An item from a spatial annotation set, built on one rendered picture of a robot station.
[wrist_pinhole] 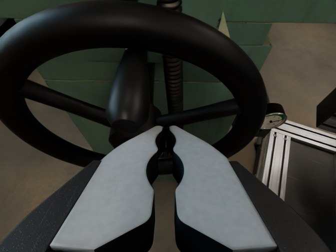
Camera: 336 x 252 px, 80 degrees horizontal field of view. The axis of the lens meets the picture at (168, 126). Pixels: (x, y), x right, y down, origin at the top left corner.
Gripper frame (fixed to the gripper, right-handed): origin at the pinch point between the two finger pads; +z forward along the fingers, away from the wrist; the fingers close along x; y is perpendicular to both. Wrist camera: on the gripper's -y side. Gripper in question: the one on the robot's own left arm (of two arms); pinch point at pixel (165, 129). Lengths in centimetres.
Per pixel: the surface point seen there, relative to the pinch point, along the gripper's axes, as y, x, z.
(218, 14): -6.5, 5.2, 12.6
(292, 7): -7.7, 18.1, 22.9
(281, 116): 11.7, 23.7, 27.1
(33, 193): 69, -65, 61
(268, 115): 11.2, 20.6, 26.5
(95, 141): 29, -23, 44
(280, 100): 40, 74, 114
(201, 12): -6.6, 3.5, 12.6
